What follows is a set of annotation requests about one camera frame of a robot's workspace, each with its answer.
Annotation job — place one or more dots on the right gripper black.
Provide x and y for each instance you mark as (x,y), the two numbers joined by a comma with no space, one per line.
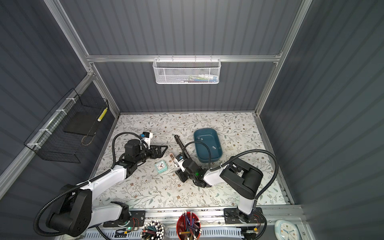
(181,175)

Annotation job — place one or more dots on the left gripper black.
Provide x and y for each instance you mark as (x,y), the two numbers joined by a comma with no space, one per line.
(159,154)

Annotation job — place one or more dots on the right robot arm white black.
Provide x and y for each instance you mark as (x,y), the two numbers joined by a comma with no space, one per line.
(241,176)

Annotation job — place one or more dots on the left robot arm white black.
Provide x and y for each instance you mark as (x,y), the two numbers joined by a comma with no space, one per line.
(71,212)

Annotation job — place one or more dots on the small mint alarm clock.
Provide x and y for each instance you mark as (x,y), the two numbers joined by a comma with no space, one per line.
(161,166)

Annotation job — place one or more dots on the teal plastic tray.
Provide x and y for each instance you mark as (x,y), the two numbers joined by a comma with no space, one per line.
(209,137)

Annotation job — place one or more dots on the red pencil cup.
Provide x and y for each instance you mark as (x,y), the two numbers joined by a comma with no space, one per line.
(188,226)

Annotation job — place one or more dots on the black pen holder cup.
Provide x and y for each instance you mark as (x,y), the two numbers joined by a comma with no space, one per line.
(153,230)

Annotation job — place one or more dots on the pale blue round clock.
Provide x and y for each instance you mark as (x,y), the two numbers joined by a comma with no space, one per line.
(285,230)

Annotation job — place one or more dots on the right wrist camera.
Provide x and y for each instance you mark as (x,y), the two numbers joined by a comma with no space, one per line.
(179,160)

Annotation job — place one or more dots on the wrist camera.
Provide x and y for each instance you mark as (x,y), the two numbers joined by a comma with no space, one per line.
(147,137)
(179,160)

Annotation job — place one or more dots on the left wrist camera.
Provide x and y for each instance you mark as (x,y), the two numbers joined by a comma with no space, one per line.
(147,137)

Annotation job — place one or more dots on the white wire wall basket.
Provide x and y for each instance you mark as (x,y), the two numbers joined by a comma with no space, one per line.
(187,73)

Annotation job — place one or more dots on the black wire wall basket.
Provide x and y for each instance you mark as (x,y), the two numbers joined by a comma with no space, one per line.
(68,134)

